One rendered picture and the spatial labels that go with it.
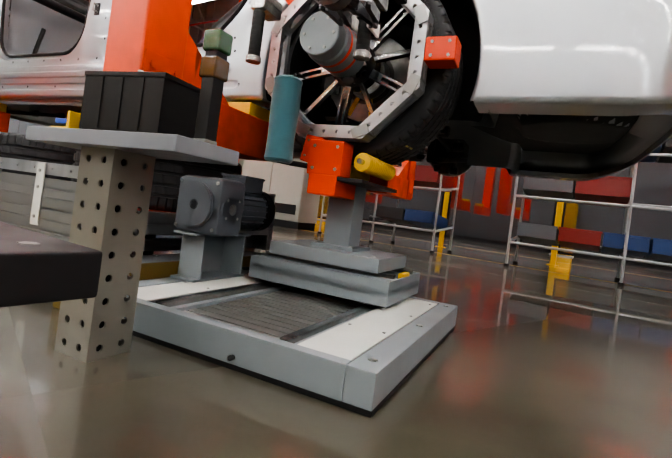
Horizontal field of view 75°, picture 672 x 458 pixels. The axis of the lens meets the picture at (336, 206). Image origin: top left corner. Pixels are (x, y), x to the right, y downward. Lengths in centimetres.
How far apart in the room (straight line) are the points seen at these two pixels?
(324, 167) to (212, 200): 35
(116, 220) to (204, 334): 30
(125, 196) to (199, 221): 41
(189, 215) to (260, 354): 58
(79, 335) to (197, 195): 53
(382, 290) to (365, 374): 51
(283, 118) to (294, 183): 497
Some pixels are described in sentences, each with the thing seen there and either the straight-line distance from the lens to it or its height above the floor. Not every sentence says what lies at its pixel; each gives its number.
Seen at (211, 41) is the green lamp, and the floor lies 63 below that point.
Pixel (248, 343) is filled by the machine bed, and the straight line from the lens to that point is 95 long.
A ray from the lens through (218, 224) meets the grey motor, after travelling 134.
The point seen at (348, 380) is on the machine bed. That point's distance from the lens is 86.
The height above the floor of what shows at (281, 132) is 56.
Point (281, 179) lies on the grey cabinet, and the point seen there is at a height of 68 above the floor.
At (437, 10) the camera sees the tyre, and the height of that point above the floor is 100.
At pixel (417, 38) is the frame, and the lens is 138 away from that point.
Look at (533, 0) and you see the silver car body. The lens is 153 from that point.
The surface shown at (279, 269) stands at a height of 14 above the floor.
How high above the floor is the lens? 36
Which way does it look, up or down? level
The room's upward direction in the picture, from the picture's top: 7 degrees clockwise
